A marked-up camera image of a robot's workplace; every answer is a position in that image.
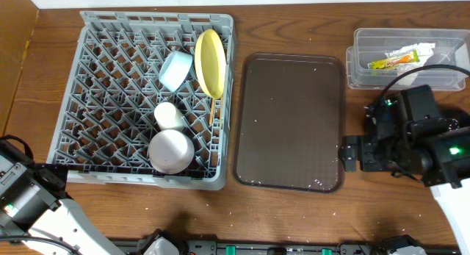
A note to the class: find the dark brown tray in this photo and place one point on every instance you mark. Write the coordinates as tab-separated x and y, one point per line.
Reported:
290	123

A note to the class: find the wooden chopstick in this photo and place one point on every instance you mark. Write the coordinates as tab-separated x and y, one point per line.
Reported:
219	120
212	111

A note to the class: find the yellow plate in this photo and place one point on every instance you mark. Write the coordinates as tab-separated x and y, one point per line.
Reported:
209	60

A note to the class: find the light blue saucer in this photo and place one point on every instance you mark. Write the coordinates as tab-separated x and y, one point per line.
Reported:
175	69

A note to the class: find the white paper napkin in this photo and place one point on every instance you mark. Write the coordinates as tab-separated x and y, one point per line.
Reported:
425	51

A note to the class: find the grey plastic dish rack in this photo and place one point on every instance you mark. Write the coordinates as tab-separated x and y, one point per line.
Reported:
106	120

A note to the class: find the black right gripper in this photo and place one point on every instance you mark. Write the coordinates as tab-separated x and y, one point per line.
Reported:
352	153

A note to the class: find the pink bowl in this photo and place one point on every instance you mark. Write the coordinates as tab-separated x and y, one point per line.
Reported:
170	152

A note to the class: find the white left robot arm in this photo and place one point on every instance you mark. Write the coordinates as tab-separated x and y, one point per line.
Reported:
37	212

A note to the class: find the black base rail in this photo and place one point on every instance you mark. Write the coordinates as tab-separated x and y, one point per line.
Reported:
210	245

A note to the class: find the yellow green snack wrapper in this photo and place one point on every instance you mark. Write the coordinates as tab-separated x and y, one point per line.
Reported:
393	62

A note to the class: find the cream white cup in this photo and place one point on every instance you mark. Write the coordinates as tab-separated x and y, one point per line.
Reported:
168	116

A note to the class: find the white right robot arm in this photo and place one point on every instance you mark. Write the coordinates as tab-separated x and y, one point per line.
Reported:
449	180

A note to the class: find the clear plastic bin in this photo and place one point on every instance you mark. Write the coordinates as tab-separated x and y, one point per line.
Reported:
371	44

